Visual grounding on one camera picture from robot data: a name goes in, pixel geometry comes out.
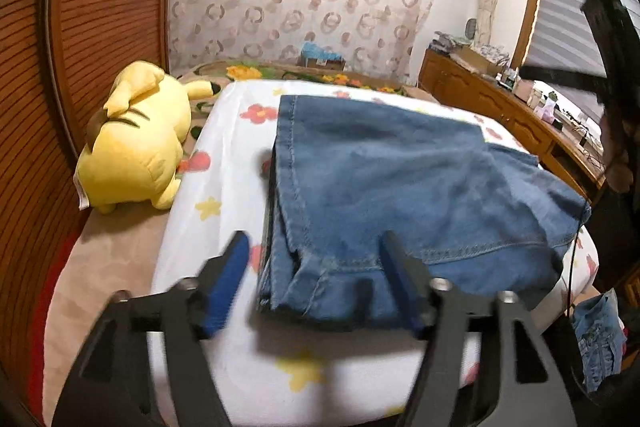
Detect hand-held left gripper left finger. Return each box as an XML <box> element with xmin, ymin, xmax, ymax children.
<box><xmin>50</xmin><ymin>229</ymin><xmax>251</xmax><ymax>427</ymax></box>

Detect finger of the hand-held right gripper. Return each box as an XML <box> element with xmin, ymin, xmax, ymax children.
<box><xmin>520</xmin><ymin>66</ymin><xmax>608</xmax><ymax>94</ymax></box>

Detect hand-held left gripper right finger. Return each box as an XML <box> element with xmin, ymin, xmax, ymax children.
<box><xmin>378</xmin><ymin>231</ymin><xmax>576</xmax><ymax>427</ymax></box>

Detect blue denim pants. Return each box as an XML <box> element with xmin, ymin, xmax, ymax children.
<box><xmin>257</xmin><ymin>94</ymin><xmax>592</xmax><ymax>333</ymax></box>

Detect person's right forearm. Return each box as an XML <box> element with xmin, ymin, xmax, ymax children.
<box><xmin>600</xmin><ymin>112</ymin><xmax>636</xmax><ymax>194</ymax></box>

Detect grey striped window blind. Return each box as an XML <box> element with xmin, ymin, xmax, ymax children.
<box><xmin>525</xmin><ymin>0</ymin><xmax>631</xmax><ymax>82</ymax></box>

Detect open cardboard box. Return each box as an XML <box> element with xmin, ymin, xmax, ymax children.
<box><xmin>450</xmin><ymin>44</ymin><xmax>501</xmax><ymax>75</ymax></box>

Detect white floral bed sheet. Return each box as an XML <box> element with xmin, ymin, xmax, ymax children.
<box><xmin>150</xmin><ymin>79</ymin><xmax>601</xmax><ymax>423</ymax></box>

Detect wooden sideboard cabinet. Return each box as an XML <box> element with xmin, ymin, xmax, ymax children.
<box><xmin>417</xmin><ymin>49</ymin><xmax>608</xmax><ymax>202</ymax></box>

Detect beige floral blanket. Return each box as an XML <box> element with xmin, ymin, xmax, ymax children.
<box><xmin>42</xmin><ymin>59</ymin><xmax>436</xmax><ymax>413</ymax></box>

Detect stack of papers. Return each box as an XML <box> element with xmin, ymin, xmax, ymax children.
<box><xmin>431</xmin><ymin>32</ymin><xmax>466</xmax><ymax>54</ymax></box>

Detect yellow plush toy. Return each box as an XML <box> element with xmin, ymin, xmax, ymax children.
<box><xmin>75</xmin><ymin>61</ymin><xmax>221</xmax><ymax>214</ymax></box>

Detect red cloth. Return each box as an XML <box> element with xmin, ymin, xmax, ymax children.
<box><xmin>15</xmin><ymin>232</ymin><xmax>83</xmax><ymax>408</ymax></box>

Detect crumpled denim garment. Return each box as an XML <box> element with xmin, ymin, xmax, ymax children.
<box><xmin>572</xmin><ymin>289</ymin><xmax>628</xmax><ymax>395</ymax></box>

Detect small cardboard box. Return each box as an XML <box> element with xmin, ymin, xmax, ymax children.
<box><xmin>299</xmin><ymin>54</ymin><xmax>346</xmax><ymax>72</ymax></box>

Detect blue plastic bag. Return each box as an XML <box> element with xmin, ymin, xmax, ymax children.
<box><xmin>301</xmin><ymin>42</ymin><xmax>343</xmax><ymax>60</ymax></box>

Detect wooden louvered wardrobe door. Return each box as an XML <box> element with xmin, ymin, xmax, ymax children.
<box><xmin>50</xmin><ymin>0</ymin><xmax>181</xmax><ymax>142</ymax></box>
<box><xmin>0</xmin><ymin>0</ymin><xmax>96</xmax><ymax>358</ymax></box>

